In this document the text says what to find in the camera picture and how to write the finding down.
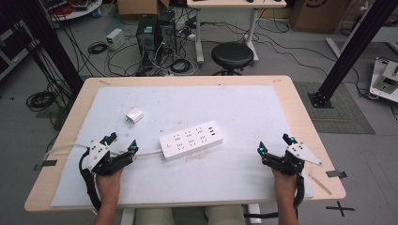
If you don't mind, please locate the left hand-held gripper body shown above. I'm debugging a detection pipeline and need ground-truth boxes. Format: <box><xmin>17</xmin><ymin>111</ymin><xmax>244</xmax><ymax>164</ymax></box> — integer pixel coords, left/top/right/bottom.
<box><xmin>88</xmin><ymin>140</ymin><xmax>135</xmax><ymax>176</ymax></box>

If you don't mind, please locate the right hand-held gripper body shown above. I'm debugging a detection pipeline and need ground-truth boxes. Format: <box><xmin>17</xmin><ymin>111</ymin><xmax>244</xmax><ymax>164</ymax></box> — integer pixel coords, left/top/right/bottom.
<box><xmin>262</xmin><ymin>142</ymin><xmax>323</xmax><ymax>176</ymax></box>

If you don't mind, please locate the white charger plug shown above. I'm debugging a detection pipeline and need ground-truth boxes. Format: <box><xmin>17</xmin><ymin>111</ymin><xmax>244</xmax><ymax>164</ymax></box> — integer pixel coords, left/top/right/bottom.
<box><xmin>125</xmin><ymin>107</ymin><xmax>145</xmax><ymax>124</ymax></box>

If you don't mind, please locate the white power strip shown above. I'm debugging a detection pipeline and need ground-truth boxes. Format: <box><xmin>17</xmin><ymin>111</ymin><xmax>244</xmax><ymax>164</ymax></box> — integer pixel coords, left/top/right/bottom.
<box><xmin>159</xmin><ymin>120</ymin><xmax>224</xmax><ymax>162</ymax></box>

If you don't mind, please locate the person's left hand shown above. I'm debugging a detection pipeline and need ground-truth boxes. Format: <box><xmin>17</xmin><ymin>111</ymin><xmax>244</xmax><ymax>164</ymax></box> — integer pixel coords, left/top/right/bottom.
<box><xmin>95</xmin><ymin>168</ymin><xmax>124</xmax><ymax>193</ymax></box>

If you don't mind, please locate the person's right hand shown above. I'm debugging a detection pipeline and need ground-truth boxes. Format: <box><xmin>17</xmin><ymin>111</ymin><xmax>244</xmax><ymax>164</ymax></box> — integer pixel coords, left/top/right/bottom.
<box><xmin>271</xmin><ymin>169</ymin><xmax>299</xmax><ymax>192</ymax></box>

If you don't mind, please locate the thin wooden stick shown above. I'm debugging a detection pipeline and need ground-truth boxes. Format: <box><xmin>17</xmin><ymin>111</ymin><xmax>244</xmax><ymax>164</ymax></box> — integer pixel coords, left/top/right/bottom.
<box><xmin>307</xmin><ymin>172</ymin><xmax>333</xmax><ymax>196</ymax></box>

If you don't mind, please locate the dark floor mat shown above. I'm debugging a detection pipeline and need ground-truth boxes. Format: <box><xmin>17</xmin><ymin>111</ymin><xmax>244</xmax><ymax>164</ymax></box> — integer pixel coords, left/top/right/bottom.
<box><xmin>294</xmin><ymin>82</ymin><xmax>376</xmax><ymax>136</ymax></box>

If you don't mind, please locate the white foam mat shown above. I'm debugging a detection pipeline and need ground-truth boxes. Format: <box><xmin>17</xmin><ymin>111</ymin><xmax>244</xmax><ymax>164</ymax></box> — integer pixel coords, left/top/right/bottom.
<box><xmin>51</xmin><ymin>84</ymin><xmax>314</xmax><ymax>208</ymax></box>

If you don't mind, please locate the black tape cross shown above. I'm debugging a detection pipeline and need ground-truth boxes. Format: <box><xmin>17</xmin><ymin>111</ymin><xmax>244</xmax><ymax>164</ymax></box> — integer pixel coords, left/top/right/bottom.
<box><xmin>325</xmin><ymin>201</ymin><xmax>357</xmax><ymax>218</ymax></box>

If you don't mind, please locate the black round stool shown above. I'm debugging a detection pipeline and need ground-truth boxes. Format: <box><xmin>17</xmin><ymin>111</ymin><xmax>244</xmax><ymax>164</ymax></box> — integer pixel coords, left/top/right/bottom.
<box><xmin>210</xmin><ymin>41</ymin><xmax>254</xmax><ymax>77</ymax></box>

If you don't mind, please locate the white power supply box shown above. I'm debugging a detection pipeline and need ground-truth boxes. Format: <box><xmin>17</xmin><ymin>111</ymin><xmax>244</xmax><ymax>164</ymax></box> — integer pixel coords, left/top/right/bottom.
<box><xmin>105</xmin><ymin>28</ymin><xmax>126</xmax><ymax>52</ymax></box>

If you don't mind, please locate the black metal stand beam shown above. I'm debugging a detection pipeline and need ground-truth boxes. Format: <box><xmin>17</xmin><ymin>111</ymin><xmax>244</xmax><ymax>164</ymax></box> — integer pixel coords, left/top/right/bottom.
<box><xmin>17</xmin><ymin>0</ymin><xmax>84</xmax><ymax>95</ymax></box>
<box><xmin>308</xmin><ymin>0</ymin><xmax>398</xmax><ymax>109</ymax></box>

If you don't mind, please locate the black computer tower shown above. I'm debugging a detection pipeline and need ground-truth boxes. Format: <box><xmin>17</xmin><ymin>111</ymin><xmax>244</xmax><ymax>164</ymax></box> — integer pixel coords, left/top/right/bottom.
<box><xmin>157</xmin><ymin>10</ymin><xmax>178</xmax><ymax>54</ymax></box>
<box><xmin>135</xmin><ymin>15</ymin><xmax>160</xmax><ymax>65</ymax></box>

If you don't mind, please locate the white machine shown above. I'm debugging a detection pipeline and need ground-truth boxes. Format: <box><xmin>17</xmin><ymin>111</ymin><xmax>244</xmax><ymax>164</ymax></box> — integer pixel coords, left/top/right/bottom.
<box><xmin>369</xmin><ymin>57</ymin><xmax>398</xmax><ymax>104</ymax></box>

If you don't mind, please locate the large cardboard box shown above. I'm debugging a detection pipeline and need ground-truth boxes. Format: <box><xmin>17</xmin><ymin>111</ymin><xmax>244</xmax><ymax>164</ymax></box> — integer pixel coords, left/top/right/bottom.
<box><xmin>290</xmin><ymin>0</ymin><xmax>352</xmax><ymax>34</ymax></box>

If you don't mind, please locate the round white table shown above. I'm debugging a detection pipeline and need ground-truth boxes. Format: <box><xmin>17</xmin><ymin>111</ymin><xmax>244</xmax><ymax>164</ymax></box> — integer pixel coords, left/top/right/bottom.
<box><xmin>42</xmin><ymin>0</ymin><xmax>103</xmax><ymax>22</ymax></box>

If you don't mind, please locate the small cardboard box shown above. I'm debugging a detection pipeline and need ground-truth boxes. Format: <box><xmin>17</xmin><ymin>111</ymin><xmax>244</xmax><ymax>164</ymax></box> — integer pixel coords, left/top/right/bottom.
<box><xmin>116</xmin><ymin>0</ymin><xmax>170</xmax><ymax>16</ymax></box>

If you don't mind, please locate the white desk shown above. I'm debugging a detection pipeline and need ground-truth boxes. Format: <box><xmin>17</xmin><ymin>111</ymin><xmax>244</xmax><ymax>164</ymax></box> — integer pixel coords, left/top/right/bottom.
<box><xmin>186</xmin><ymin>0</ymin><xmax>287</xmax><ymax>65</ymax></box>

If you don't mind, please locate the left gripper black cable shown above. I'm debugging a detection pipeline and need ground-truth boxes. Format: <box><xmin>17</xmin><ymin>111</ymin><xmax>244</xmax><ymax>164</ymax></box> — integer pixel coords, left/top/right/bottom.
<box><xmin>78</xmin><ymin>149</ymin><xmax>102</xmax><ymax>211</ymax></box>

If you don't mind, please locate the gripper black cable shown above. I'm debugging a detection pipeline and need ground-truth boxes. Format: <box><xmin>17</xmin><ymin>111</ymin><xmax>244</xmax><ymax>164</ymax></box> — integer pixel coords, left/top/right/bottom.
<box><xmin>243</xmin><ymin>173</ymin><xmax>305</xmax><ymax>219</ymax></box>
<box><xmin>78</xmin><ymin>149</ymin><xmax>102</xmax><ymax>211</ymax></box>

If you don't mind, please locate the white power strip cable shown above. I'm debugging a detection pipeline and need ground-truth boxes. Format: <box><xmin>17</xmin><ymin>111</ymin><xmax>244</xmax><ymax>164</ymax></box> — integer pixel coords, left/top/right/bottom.
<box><xmin>43</xmin><ymin>142</ymin><xmax>163</xmax><ymax>161</ymax></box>

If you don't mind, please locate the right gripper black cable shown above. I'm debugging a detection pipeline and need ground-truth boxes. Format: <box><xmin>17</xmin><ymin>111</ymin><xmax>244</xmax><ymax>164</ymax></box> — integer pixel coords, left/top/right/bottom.
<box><xmin>243</xmin><ymin>173</ymin><xmax>305</xmax><ymax>219</ymax></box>

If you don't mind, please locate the coiled black cable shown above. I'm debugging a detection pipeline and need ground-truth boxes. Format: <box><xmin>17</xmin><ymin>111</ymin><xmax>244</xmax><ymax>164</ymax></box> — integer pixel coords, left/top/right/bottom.
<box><xmin>170</xmin><ymin>58</ymin><xmax>192</xmax><ymax>75</ymax></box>
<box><xmin>87</xmin><ymin>41</ymin><xmax>109</xmax><ymax>55</ymax></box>
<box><xmin>25</xmin><ymin>90</ymin><xmax>57</xmax><ymax>113</ymax></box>

